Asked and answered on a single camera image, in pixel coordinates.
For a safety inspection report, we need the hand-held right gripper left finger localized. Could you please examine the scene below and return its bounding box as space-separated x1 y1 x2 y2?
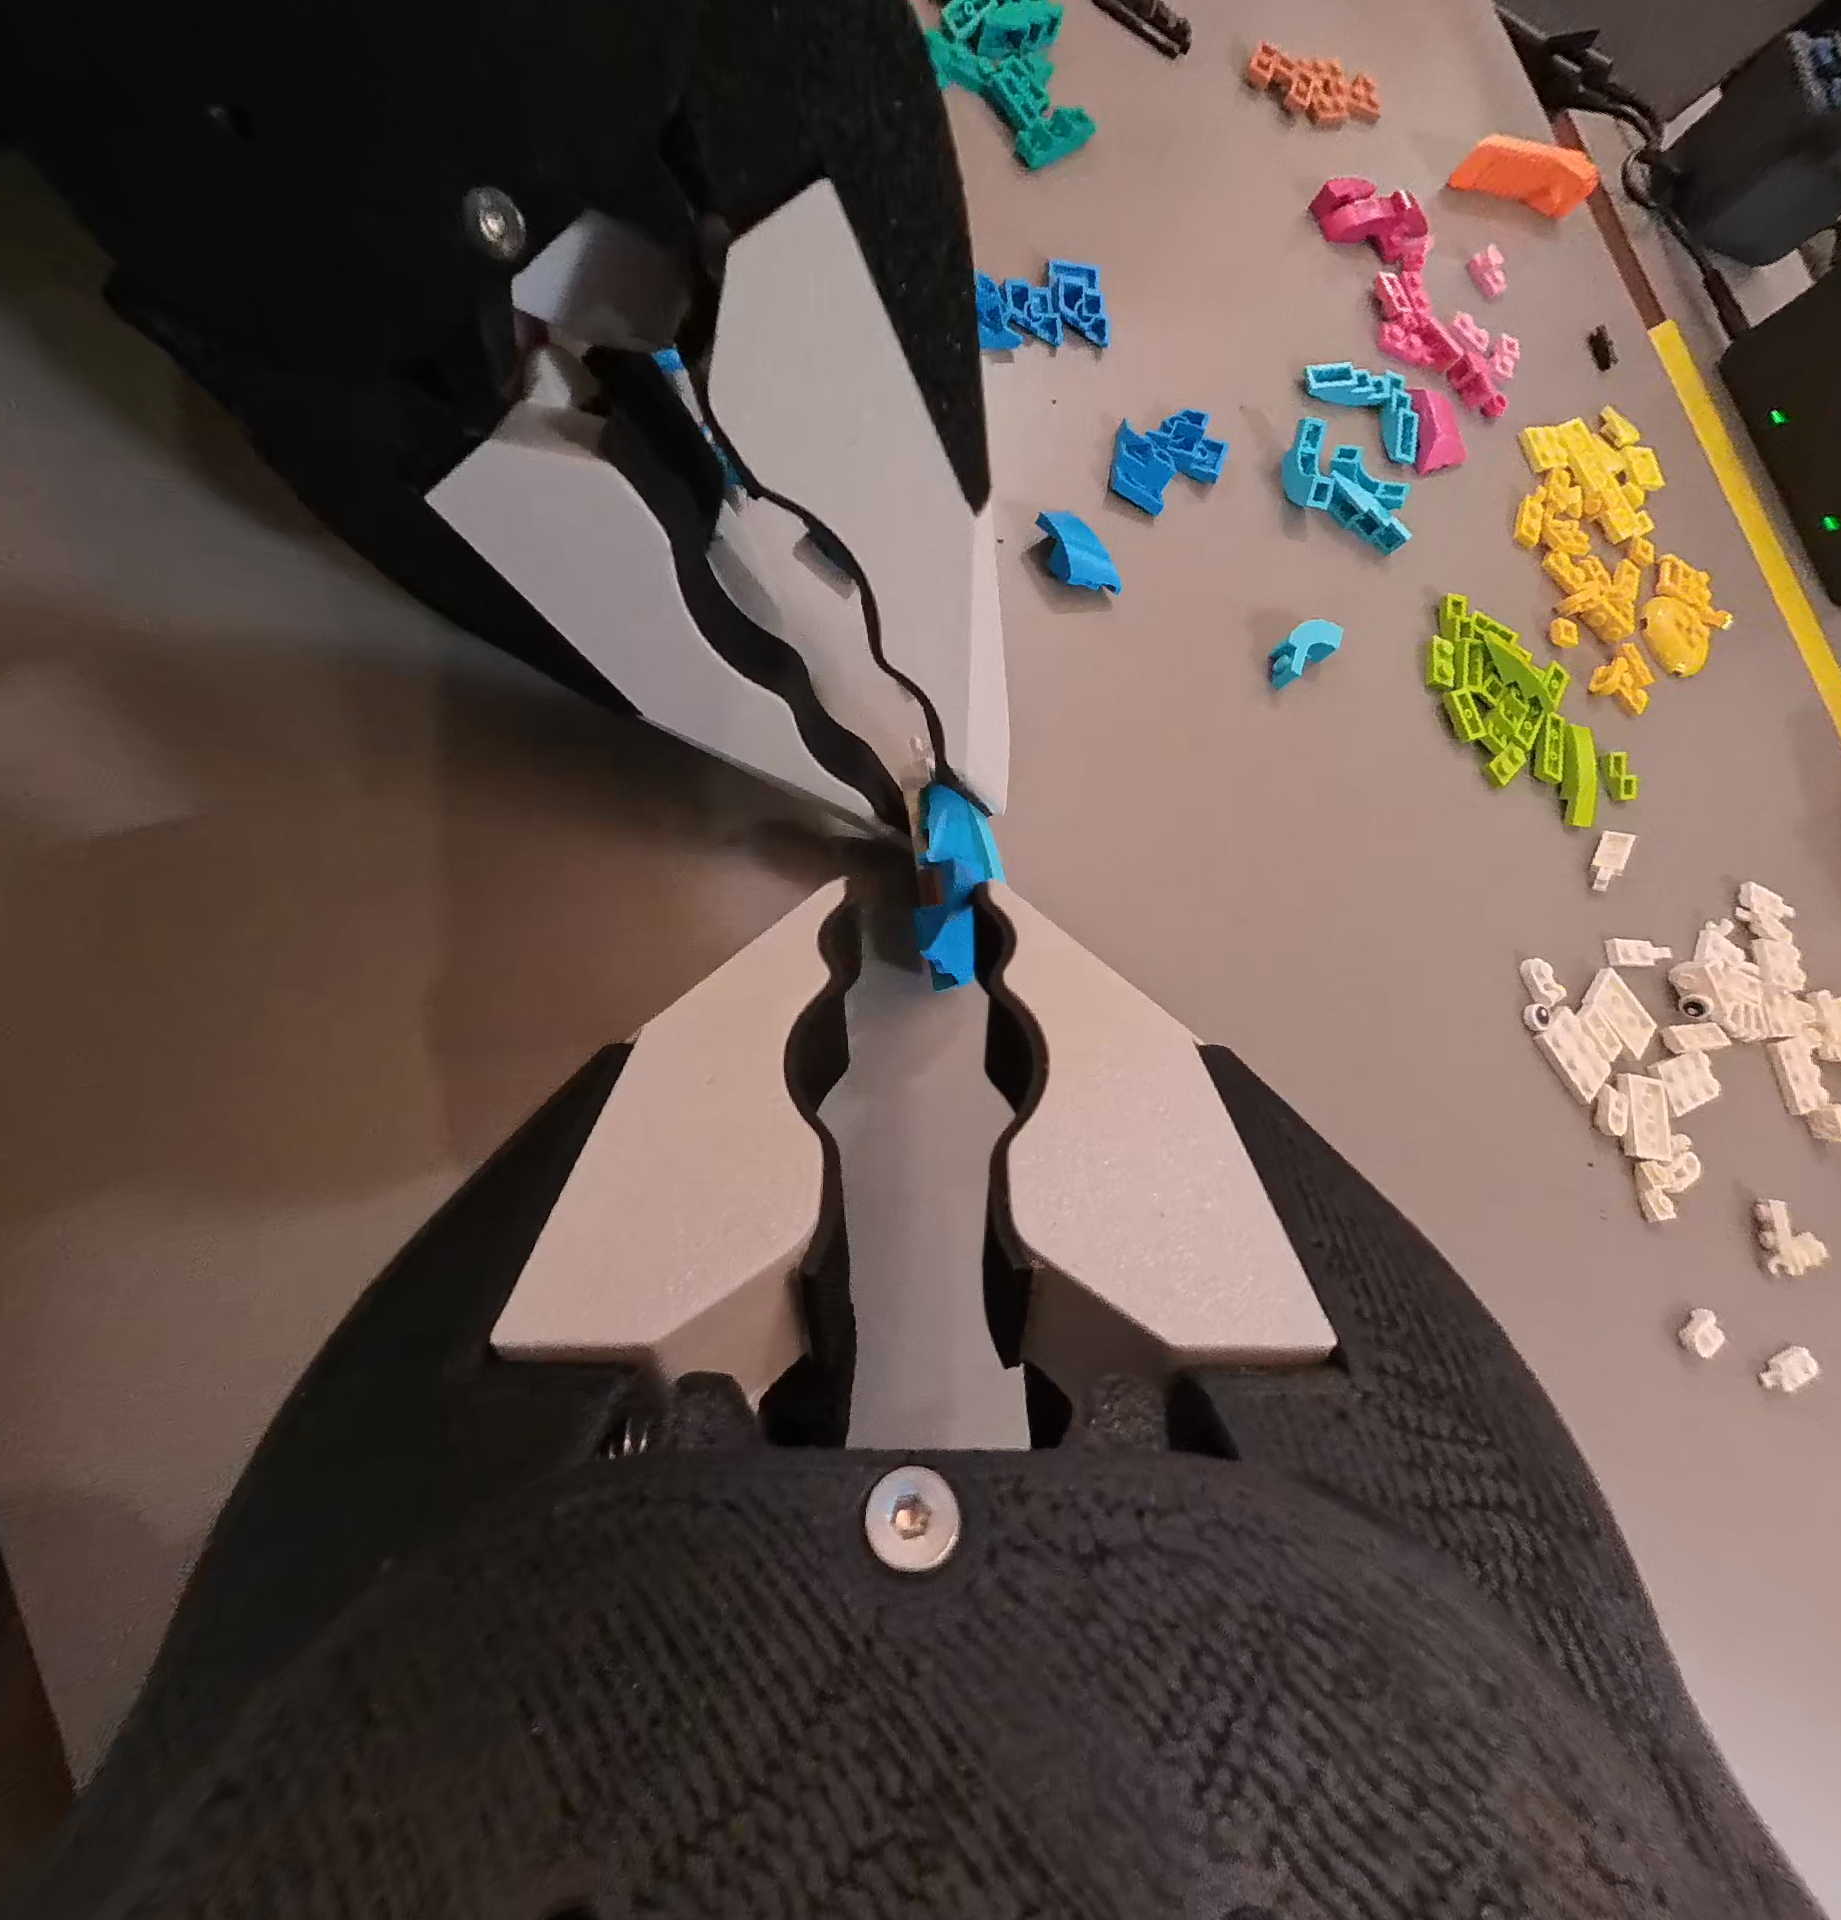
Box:
488 876 865 1449

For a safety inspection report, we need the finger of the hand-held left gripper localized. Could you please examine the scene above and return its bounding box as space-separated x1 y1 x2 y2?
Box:
512 176 1013 820
425 344 919 840

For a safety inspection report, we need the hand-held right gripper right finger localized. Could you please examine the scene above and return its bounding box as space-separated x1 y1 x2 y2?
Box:
977 882 1343 1380

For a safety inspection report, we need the blue lego assembly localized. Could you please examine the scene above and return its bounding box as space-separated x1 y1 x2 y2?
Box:
909 780 1007 996

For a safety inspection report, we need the pile of blue lego bricks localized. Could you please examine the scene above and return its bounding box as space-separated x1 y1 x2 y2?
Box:
975 257 1115 356
1106 408 1231 520

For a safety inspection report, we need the pile of teal lego bricks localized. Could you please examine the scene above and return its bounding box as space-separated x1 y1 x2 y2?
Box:
920 0 1097 169

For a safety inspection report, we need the pile of white lego bricks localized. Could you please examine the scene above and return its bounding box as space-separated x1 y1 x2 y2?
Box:
1517 879 1841 1223

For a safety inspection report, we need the pile of pink lego bricks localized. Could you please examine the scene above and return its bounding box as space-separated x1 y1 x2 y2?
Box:
1306 173 1524 425

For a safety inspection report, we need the pile of orange lego bricks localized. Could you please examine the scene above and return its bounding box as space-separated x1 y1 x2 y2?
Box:
1243 39 1385 129

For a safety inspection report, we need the pile of lime lego bricks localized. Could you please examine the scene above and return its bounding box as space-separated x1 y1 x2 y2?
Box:
1423 592 1642 830

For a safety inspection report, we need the orange curved lego piece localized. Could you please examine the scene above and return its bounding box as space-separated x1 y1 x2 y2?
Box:
1445 134 1600 221

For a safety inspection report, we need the pile of yellow lego bricks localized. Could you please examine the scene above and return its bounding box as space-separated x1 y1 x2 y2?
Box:
1513 404 1735 715

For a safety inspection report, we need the pile of light blue bricks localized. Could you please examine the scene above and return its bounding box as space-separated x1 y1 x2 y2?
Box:
1281 359 1420 558

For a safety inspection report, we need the yellow tape strip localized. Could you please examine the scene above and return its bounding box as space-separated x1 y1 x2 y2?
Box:
1647 317 1841 824

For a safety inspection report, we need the black device with green lights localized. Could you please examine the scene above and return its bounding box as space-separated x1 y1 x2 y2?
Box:
1718 276 1841 609

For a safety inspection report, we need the black cable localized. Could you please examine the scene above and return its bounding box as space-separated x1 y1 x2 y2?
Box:
1503 11 1755 336

